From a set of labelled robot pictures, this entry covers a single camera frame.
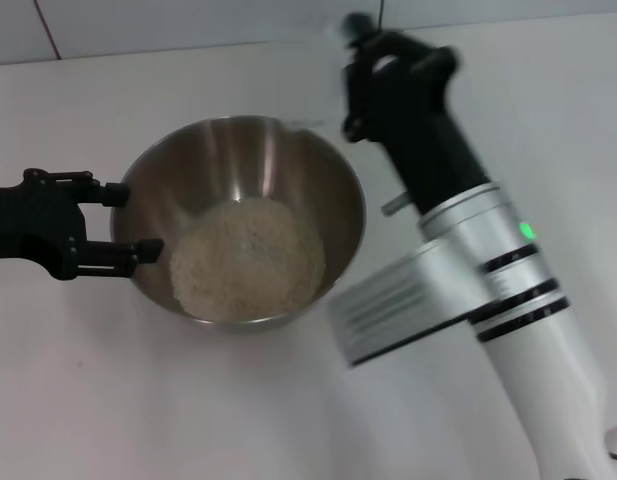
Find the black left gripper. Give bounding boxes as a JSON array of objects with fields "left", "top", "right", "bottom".
[{"left": 0, "top": 169, "right": 164, "bottom": 281}]

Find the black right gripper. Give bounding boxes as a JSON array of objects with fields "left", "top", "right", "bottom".
[{"left": 341, "top": 13, "right": 492, "bottom": 214}]

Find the stainless steel mixing bowl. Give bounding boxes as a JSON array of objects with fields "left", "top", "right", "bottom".
[{"left": 109, "top": 115, "right": 367, "bottom": 334}]

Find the clear cup of rice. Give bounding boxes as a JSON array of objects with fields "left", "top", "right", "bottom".
[{"left": 169, "top": 197, "right": 327, "bottom": 321}]

